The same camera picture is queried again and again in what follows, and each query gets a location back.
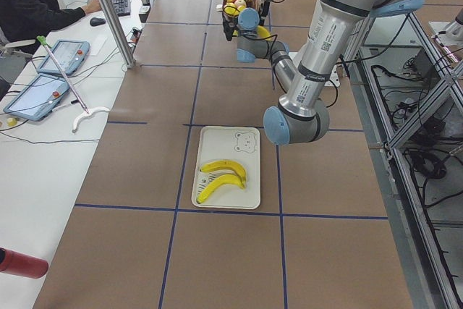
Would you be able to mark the person in black shirt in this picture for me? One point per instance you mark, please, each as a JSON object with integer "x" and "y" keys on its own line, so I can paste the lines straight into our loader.
{"x": 23, "y": 20}

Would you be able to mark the yellow banana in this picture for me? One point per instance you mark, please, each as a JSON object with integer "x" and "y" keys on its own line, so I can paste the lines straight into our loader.
{"x": 225, "y": 164}
{"x": 263, "y": 34}
{"x": 215, "y": 184}

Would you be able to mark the brown wicker basket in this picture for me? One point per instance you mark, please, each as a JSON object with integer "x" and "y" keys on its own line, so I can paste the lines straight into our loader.
{"x": 252, "y": 4}

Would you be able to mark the metal grabber stick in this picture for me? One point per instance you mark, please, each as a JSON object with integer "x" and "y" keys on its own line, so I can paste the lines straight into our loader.
{"x": 87, "y": 112}

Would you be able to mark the white bear print tray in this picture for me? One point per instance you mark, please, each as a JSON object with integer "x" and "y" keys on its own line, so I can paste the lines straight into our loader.
{"x": 227, "y": 170}

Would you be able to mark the blue teach pendant far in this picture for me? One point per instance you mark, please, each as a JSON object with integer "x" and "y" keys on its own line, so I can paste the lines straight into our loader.
{"x": 69, "y": 54}

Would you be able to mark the black computer mouse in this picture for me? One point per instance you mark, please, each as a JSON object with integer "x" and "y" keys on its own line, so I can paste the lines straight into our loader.
{"x": 96, "y": 21}

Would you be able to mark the red pink apple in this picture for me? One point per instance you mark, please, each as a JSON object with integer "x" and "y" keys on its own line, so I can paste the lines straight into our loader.
{"x": 240, "y": 4}

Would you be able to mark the yellow lemon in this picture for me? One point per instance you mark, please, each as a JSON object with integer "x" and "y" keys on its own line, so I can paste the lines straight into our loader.
{"x": 230, "y": 10}

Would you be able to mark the blue teach pendant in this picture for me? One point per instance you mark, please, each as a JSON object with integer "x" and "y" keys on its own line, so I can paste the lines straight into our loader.
{"x": 38, "y": 99}
{"x": 69, "y": 54}

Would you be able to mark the red water bottle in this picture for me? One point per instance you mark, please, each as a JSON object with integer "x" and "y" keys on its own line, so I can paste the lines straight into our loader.
{"x": 20, "y": 264}

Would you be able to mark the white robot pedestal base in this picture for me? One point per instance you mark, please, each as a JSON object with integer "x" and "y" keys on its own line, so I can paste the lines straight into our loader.
{"x": 334, "y": 77}

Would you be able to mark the blue teach pendant near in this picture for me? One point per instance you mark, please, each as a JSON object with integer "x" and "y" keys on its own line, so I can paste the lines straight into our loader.
{"x": 38, "y": 99}

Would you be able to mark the aluminium frame post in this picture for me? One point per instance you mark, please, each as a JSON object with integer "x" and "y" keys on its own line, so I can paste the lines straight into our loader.
{"x": 118, "y": 33}

